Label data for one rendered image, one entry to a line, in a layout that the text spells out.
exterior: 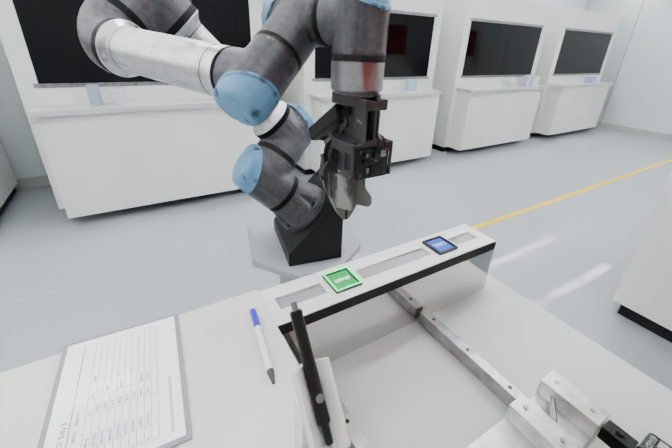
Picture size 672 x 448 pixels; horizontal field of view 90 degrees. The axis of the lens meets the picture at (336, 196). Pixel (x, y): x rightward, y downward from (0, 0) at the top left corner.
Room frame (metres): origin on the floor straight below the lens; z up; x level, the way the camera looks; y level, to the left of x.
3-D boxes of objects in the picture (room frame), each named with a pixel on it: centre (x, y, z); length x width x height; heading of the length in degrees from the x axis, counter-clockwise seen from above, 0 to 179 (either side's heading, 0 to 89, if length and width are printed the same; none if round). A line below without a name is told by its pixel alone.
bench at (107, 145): (3.12, 1.62, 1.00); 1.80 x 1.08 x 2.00; 121
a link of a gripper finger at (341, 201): (0.49, -0.01, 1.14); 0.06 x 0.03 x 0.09; 31
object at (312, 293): (0.58, -0.12, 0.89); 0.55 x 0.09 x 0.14; 121
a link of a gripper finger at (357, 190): (0.51, -0.04, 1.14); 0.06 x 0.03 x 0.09; 31
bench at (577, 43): (6.56, -4.01, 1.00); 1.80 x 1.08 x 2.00; 121
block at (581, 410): (0.34, -0.36, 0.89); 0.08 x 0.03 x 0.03; 31
